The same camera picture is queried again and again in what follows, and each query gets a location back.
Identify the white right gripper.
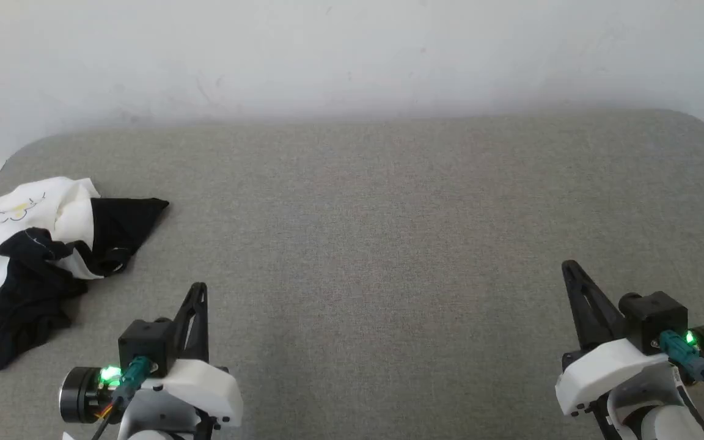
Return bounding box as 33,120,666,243
555,260,672,417

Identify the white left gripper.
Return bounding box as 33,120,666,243
135,282,244,428

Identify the white and black t-shirt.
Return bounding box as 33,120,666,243
0,177,170,372

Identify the black cable, green plug, left arm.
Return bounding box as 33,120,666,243
90,356,152,440

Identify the black cable, green plug, arm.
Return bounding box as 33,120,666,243
90,356,152,440
659,330,704,422

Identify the black cable, green plug, right arm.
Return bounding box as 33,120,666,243
659,330,704,422

